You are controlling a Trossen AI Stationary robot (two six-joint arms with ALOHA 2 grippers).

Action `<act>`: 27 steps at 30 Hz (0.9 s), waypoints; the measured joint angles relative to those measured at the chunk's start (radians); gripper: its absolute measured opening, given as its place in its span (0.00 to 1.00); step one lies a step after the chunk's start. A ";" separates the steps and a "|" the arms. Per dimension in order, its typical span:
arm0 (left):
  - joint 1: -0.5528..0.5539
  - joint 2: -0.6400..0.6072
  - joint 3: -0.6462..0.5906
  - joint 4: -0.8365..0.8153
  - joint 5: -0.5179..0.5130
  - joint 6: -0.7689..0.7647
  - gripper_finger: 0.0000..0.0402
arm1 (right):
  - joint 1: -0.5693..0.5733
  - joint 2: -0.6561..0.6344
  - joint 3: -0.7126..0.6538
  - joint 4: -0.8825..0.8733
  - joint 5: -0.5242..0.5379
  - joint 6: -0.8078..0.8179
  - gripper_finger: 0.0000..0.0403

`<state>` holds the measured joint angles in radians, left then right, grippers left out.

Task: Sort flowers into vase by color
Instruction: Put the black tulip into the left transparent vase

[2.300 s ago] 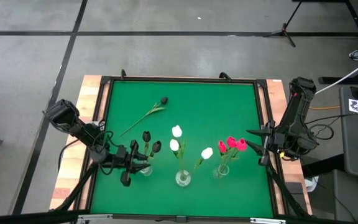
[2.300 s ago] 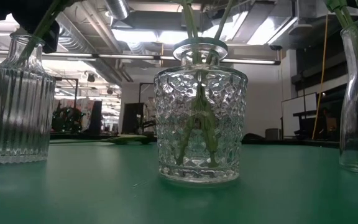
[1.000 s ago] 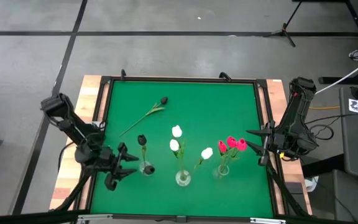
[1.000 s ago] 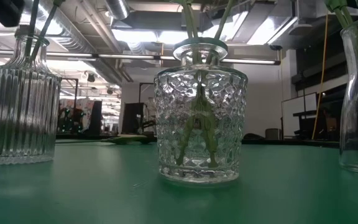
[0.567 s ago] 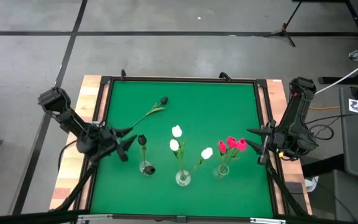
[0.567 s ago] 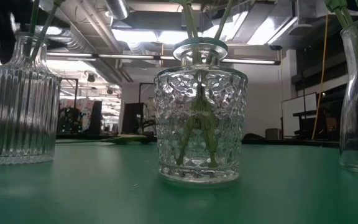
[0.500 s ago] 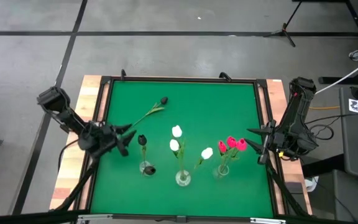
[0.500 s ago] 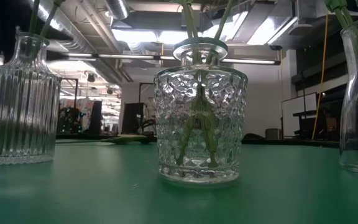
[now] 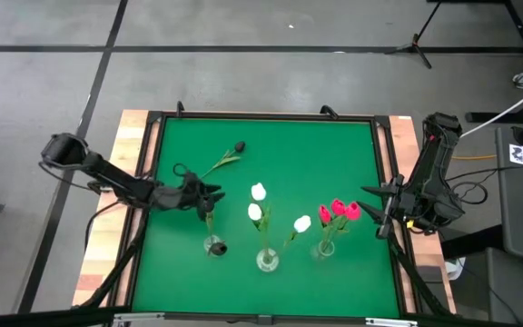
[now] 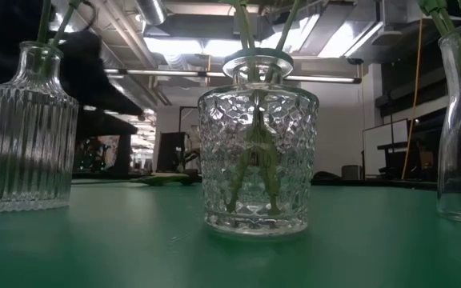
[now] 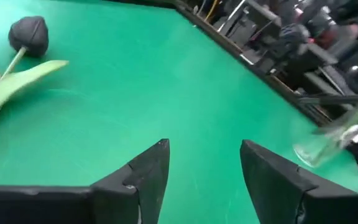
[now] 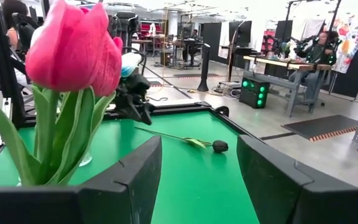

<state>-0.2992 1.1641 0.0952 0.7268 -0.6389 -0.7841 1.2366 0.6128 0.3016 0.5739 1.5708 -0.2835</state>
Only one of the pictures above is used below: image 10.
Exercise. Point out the green table mat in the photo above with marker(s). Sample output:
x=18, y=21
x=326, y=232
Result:
x=94, y=248

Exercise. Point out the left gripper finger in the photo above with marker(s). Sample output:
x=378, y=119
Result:
x=90, y=80
x=102, y=126

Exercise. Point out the red artificial tulip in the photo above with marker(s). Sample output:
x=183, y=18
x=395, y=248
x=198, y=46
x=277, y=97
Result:
x=428, y=5
x=444, y=20

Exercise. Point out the ribbed clear glass vase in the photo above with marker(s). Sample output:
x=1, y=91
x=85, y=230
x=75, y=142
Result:
x=22, y=152

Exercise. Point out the black cabinet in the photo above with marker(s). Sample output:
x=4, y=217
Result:
x=170, y=152

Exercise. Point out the grey trash bin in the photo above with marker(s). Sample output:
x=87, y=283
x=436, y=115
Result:
x=351, y=172

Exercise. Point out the colourful poster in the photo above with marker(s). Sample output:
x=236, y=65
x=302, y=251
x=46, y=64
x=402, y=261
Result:
x=108, y=146

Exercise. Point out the silver ventilation duct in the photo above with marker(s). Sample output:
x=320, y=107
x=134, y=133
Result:
x=140, y=94

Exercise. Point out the whiteboard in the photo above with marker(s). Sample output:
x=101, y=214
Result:
x=382, y=148

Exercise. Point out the diamond-patterned clear glass vase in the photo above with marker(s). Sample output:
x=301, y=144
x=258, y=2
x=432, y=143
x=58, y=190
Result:
x=222, y=132

